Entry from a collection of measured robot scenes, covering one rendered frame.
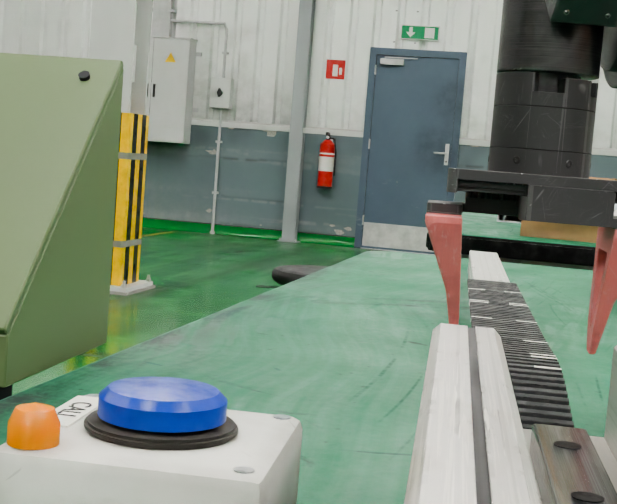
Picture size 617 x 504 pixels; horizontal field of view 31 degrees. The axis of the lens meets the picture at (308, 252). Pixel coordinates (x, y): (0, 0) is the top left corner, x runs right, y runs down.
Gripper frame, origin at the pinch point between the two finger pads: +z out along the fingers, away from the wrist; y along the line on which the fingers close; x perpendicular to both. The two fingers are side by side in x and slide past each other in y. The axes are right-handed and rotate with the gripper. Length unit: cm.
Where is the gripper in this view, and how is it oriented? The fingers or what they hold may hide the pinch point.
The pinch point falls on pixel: (523, 331)
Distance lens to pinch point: 64.9
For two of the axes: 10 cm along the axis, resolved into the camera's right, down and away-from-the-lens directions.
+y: 9.9, 0.9, -1.2
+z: -0.8, 9.9, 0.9
